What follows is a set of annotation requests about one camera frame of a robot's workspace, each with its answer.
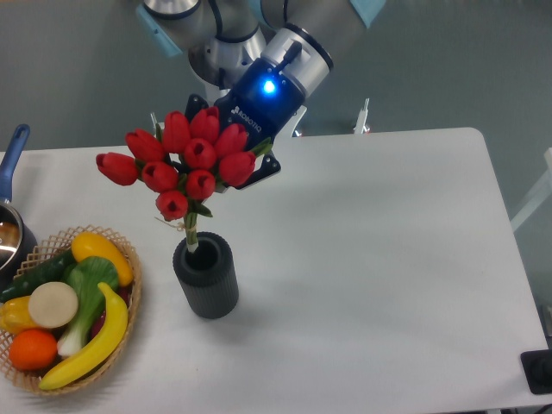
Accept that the white frame at right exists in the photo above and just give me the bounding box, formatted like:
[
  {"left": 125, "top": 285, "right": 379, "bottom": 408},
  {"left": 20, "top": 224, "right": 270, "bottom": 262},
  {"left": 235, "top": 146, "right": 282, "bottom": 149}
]
[{"left": 510, "top": 147, "right": 551, "bottom": 232}]

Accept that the black device at table edge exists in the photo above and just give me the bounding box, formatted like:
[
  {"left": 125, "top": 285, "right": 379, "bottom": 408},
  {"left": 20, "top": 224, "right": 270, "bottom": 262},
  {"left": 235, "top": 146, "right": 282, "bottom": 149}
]
[{"left": 520, "top": 349, "right": 551, "bottom": 395}]

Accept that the woven wicker basket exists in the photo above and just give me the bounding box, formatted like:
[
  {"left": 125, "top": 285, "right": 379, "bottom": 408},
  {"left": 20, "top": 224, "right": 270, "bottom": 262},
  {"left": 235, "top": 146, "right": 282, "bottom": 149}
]
[{"left": 1, "top": 225, "right": 142, "bottom": 396}]

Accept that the yellow bell pepper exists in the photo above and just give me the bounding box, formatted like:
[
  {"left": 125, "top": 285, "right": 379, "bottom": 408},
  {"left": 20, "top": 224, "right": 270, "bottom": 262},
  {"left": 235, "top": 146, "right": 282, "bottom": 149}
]
[{"left": 1, "top": 296, "right": 40, "bottom": 335}]

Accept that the red fruit in basket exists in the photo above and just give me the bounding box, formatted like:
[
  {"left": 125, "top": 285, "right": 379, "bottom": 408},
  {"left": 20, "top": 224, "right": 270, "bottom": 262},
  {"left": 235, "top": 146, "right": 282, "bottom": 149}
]
[{"left": 89, "top": 286, "right": 131, "bottom": 340}]

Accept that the green bok choy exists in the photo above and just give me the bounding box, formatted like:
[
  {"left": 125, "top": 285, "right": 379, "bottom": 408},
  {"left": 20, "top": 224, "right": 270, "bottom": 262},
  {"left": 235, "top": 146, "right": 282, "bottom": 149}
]
[{"left": 57, "top": 256, "right": 119, "bottom": 359}]

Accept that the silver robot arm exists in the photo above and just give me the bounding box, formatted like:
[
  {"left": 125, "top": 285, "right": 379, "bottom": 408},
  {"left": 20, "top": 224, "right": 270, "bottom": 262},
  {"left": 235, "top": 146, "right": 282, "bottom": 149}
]
[{"left": 136, "top": 1, "right": 384, "bottom": 148}]

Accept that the red tulip bouquet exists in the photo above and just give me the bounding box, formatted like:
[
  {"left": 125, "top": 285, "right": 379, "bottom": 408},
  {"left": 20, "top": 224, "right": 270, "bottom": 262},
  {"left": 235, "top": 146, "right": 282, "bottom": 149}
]
[{"left": 96, "top": 106, "right": 272, "bottom": 254}]

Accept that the beige round radish slice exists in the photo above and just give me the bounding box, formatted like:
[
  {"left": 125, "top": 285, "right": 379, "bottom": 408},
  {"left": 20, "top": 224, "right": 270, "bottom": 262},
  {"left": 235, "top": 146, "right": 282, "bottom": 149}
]
[{"left": 28, "top": 282, "right": 78, "bottom": 329}]

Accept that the green cucumber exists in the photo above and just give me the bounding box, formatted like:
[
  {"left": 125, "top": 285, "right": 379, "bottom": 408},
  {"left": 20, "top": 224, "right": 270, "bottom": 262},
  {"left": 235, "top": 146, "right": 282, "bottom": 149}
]
[{"left": 1, "top": 250, "right": 76, "bottom": 304}]

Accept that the orange fruit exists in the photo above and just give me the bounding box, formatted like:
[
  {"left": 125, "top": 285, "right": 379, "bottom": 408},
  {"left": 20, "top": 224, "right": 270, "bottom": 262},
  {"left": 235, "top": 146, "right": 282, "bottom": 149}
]
[{"left": 9, "top": 329, "right": 57, "bottom": 371}]

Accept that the yellow lemon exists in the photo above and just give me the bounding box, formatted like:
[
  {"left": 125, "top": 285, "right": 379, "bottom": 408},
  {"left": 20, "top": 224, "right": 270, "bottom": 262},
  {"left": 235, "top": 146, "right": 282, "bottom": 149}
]
[{"left": 71, "top": 232, "right": 134, "bottom": 287}]

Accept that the blue handled saucepan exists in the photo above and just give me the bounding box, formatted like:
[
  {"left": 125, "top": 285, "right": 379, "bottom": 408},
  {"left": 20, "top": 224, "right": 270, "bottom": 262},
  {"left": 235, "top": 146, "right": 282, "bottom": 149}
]
[{"left": 1, "top": 124, "right": 37, "bottom": 290}]

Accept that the yellow banana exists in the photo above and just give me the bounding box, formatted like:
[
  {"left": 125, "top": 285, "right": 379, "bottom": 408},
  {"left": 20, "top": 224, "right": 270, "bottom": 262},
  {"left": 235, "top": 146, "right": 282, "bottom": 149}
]
[{"left": 39, "top": 282, "right": 129, "bottom": 391}]

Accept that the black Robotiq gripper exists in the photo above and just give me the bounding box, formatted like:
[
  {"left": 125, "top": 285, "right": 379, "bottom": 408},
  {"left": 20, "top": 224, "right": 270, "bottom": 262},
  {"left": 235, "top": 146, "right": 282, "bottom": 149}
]
[{"left": 185, "top": 58, "right": 305, "bottom": 190}]

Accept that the dark grey ribbed vase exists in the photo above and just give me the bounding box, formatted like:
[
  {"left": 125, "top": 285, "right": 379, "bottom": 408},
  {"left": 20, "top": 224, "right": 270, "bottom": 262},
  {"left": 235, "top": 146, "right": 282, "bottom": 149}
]
[{"left": 172, "top": 232, "right": 239, "bottom": 319}]

